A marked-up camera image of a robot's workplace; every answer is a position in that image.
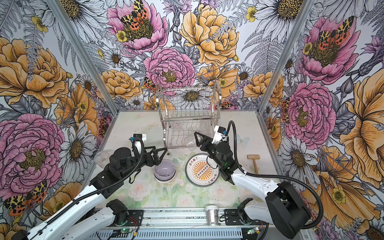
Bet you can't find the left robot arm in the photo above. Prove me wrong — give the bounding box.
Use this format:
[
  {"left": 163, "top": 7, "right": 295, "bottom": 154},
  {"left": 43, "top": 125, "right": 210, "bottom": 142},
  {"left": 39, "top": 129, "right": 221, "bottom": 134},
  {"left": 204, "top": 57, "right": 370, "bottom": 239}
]
[{"left": 12, "top": 146, "right": 168, "bottom": 240}]

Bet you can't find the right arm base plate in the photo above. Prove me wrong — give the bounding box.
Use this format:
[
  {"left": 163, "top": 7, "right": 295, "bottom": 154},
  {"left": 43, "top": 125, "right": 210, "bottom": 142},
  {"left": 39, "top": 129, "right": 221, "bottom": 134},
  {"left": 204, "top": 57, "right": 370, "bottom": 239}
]
[{"left": 219, "top": 209, "right": 267, "bottom": 226}]

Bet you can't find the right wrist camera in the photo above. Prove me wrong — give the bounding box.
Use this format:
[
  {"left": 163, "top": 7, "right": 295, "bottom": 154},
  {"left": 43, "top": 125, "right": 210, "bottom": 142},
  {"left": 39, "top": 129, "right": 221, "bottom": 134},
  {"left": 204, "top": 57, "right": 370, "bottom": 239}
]
[{"left": 212, "top": 126, "right": 228, "bottom": 144}]

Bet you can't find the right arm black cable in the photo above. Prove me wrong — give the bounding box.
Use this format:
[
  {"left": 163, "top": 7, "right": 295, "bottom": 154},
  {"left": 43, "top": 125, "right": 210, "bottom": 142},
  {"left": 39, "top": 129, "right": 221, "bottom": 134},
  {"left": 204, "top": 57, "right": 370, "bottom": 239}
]
[{"left": 226, "top": 120, "right": 324, "bottom": 230}]

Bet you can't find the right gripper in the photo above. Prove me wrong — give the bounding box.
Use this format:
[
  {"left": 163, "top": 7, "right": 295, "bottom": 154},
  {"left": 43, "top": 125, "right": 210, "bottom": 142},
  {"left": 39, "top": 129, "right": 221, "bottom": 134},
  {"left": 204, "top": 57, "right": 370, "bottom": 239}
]
[{"left": 194, "top": 131, "right": 223, "bottom": 168}]

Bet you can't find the lavender bowl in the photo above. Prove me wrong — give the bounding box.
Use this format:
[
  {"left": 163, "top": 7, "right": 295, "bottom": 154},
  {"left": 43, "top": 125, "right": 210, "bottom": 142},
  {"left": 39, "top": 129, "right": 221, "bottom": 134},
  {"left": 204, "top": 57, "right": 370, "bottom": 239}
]
[{"left": 154, "top": 161, "right": 176, "bottom": 181}]

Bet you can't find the green rimmed white plate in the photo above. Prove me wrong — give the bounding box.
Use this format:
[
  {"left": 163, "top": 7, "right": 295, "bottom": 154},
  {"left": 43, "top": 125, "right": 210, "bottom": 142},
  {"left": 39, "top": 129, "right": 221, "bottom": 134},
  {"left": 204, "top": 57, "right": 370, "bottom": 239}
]
[{"left": 189, "top": 180, "right": 216, "bottom": 188}]

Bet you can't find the chrome two-tier dish rack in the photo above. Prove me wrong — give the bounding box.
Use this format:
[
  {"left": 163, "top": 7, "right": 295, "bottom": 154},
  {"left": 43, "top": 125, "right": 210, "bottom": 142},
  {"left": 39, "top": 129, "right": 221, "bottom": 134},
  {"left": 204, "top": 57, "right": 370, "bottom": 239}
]
[{"left": 156, "top": 81, "right": 222, "bottom": 150}]

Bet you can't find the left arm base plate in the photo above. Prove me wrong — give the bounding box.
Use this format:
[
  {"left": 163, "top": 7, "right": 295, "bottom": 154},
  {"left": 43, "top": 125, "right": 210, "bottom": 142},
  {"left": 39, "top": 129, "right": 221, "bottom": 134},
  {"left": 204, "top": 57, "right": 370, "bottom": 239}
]
[{"left": 110, "top": 210, "right": 145, "bottom": 227}]

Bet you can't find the pink patterned white plate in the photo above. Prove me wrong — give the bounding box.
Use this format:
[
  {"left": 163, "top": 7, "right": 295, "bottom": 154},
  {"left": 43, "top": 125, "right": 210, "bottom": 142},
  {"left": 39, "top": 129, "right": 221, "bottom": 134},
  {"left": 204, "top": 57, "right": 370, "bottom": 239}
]
[{"left": 185, "top": 154, "right": 220, "bottom": 182}]

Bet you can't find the green circuit board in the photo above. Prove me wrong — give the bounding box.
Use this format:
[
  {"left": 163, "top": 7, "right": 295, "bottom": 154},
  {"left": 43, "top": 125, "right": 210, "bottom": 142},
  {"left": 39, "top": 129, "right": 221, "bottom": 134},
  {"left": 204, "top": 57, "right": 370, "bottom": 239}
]
[{"left": 117, "top": 228, "right": 140, "bottom": 236}]

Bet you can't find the clear glass tumbler right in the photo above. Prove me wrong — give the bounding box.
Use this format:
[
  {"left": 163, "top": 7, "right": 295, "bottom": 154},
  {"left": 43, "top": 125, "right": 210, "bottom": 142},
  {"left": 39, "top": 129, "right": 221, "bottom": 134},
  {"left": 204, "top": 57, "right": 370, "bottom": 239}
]
[{"left": 184, "top": 134, "right": 198, "bottom": 152}]

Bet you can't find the white cylinder on rail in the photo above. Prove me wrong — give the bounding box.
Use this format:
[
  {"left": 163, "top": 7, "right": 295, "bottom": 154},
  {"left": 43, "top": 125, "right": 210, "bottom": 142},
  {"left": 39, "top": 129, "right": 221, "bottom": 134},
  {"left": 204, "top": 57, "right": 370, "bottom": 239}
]
[{"left": 205, "top": 205, "right": 219, "bottom": 226}]

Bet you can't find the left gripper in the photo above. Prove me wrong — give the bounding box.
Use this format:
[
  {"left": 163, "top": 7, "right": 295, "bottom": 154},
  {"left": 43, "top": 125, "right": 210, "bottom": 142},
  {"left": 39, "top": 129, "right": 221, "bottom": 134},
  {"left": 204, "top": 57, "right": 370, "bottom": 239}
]
[{"left": 121, "top": 145, "right": 168, "bottom": 179}]

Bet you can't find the aluminium front rail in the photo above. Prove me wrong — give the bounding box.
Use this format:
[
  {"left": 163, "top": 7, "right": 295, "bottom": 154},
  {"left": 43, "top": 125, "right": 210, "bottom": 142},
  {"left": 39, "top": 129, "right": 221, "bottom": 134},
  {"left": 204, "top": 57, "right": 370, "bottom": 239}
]
[{"left": 89, "top": 207, "right": 310, "bottom": 230}]

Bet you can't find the clear plastic cup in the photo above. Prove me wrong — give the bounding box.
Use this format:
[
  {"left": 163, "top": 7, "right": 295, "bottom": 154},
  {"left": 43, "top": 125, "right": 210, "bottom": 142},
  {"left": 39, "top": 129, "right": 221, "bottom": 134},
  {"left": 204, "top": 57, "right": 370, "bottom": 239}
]
[{"left": 94, "top": 151, "right": 110, "bottom": 169}]

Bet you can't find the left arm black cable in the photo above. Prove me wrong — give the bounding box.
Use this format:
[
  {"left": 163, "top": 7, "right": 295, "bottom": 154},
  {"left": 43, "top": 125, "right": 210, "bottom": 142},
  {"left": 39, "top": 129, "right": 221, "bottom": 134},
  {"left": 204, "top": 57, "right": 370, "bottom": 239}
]
[{"left": 44, "top": 137, "right": 145, "bottom": 226}]

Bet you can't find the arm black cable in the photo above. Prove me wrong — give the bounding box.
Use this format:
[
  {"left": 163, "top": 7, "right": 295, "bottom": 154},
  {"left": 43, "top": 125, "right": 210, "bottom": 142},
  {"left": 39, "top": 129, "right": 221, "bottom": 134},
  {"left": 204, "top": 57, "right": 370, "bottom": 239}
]
[
  {"left": 44, "top": 137, "right": 145, "bottom": 226},
  {"left": 226, "top": 120, "right": 324, "bottom": 230}
]

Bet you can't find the small wooden mallet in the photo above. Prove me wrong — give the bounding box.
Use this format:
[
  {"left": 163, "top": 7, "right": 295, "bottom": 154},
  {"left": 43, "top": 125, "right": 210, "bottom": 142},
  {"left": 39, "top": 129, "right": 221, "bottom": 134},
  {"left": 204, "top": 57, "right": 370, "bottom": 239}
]
[{"left": 247, "top": 155, "right": 260, "bottom": 174}]

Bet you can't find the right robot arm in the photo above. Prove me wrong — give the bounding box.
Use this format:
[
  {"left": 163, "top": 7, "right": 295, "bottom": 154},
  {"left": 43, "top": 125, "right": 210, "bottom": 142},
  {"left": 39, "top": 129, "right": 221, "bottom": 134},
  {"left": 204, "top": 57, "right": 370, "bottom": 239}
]
[{"left": 194, "top": 132, "right": 312, "bottom": 239}]

